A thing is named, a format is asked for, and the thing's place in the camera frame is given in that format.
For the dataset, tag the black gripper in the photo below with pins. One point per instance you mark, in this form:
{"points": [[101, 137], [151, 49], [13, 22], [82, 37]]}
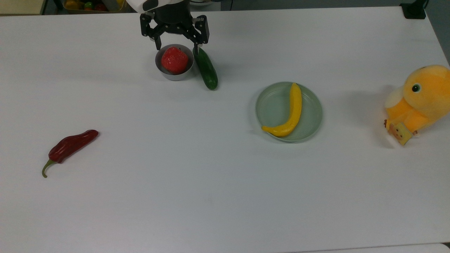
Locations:
{"points": [[173, 19]]}

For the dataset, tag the dark red chili pepper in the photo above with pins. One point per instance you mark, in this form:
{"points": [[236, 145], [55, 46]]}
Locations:
{"points": [[70, 145]]}

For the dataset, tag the translucent green plastic plate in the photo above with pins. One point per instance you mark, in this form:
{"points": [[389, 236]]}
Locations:
{"points": [[274, 105]]}

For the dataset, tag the red toy apple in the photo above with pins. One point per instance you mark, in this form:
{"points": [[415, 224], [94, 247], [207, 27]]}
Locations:
{"points": [[174, 60]]}

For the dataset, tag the small metal bowl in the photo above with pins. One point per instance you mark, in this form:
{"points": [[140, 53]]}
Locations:
{"points": [[168, 75]]}

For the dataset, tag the dark green cucumber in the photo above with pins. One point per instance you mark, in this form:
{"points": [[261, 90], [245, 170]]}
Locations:
{"points": [[207, 70]]}

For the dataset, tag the crate with toy fruit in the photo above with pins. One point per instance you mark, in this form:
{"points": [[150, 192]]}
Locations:
{"points": [[88, 5]]}

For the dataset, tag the yellow banana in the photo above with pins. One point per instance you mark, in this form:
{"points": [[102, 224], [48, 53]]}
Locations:
{"points": [[294, 112]]}

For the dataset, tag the beige cabinet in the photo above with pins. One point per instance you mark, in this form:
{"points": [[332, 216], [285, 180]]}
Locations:
{"points": [[21, 6]]}

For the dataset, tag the black table clamp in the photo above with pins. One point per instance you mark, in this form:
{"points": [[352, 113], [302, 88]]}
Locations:
{"points": [[414, 10]]}

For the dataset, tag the yellow plush toy tag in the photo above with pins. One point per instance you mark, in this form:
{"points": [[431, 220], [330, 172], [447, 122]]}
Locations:
{"points": [[400, 132]]}

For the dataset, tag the orange plush duck toy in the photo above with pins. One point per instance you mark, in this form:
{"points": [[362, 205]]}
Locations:
{"points": [[425, 95]]}

